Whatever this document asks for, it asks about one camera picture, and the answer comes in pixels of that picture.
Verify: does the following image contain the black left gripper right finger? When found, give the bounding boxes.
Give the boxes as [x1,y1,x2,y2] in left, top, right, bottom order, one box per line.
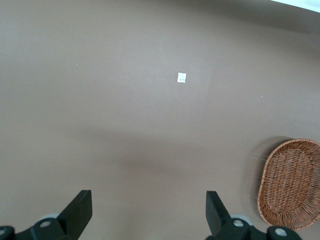
[205,190,301,240]

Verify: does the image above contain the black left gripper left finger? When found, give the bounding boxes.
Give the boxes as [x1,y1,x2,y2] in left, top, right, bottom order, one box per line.
[14,189,93,240]

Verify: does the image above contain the brown oval wicker basket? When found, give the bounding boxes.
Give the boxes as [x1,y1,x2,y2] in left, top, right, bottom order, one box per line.
[256,138,320,231]

